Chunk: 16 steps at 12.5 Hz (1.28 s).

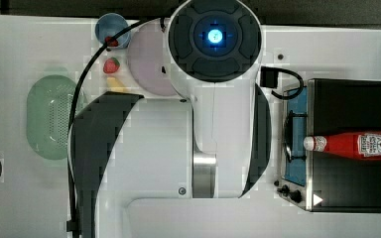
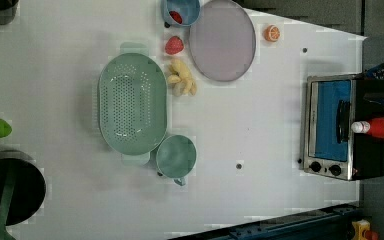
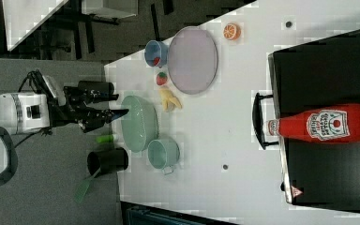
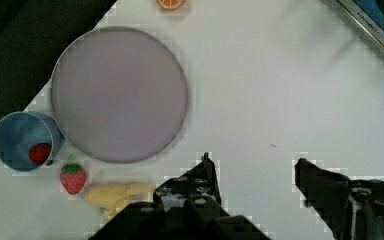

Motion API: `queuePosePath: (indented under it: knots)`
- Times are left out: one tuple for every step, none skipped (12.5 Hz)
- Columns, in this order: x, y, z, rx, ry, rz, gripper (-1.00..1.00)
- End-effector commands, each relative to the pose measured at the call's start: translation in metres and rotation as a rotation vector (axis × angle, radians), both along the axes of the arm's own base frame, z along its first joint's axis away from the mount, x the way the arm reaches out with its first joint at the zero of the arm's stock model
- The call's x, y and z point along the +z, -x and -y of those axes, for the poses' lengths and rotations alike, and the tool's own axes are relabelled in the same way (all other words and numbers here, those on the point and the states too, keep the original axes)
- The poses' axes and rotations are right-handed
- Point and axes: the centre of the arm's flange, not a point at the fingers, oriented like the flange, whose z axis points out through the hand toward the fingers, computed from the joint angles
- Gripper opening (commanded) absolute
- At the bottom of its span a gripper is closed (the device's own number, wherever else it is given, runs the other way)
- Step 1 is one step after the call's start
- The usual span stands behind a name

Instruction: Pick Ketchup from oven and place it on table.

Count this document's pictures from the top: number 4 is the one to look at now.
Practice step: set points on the strawberry inside blue cup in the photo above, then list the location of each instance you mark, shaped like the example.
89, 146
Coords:
40, 153

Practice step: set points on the grey round plate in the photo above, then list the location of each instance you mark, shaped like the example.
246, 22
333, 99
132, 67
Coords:
119, 94

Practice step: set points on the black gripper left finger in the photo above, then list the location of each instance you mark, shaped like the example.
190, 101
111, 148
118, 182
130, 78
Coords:
187, 207

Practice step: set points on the orange slice toy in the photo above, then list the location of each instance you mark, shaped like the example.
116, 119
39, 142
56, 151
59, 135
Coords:
170, 4

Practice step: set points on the blue cup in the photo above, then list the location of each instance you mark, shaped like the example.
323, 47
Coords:
20, 131

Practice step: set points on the red toy strawberry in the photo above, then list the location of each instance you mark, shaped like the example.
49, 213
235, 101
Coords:
73, 178

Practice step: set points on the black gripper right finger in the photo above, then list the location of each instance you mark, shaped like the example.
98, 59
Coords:
352, 209

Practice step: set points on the yellow peeled toy banana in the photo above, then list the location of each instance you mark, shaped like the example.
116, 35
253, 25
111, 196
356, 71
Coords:
112, 198

